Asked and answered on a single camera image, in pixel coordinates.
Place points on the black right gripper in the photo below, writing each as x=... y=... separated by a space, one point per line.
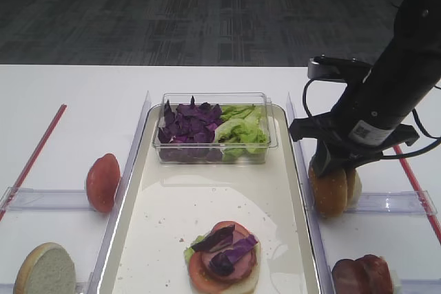
x=364 y=142

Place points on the sesame bun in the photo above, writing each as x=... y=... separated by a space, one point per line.
x=329 y=192
x=354 y=187

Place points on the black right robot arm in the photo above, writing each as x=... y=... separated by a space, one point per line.
x=369 y=116

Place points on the green lettuce leaves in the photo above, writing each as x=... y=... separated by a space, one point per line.
x=242 y=125

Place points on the right upper clear pusher track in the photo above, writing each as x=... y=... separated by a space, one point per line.
x=417 y=203

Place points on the clear pusher track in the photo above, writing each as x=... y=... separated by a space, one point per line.
x=417 y=203
x=27 y=199

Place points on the front ham slice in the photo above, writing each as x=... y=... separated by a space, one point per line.
x=349 y=277

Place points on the clear plastic salad container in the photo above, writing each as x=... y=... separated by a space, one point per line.
x=222 y=99

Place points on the purple cabbage pieces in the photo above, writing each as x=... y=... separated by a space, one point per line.
x=190 y=124

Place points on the white metal tray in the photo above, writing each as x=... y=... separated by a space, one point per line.
x=167 y=206

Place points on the left bun bottom half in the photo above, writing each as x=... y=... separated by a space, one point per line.
x=48 y=268

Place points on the left upper clear pusher track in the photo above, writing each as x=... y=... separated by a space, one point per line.
x=27 y=199

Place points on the right red rail strip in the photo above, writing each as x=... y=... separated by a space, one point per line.
x=435 y=225

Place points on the red rail strip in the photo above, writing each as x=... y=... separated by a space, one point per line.
x=37 y=150
x=435 y=225

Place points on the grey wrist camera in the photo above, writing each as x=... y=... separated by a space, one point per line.
x=324 y=68

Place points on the left clear divider wall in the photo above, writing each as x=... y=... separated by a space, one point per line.
x=127 y=170

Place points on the left red rail strip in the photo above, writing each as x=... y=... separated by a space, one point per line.
x=37 y=150

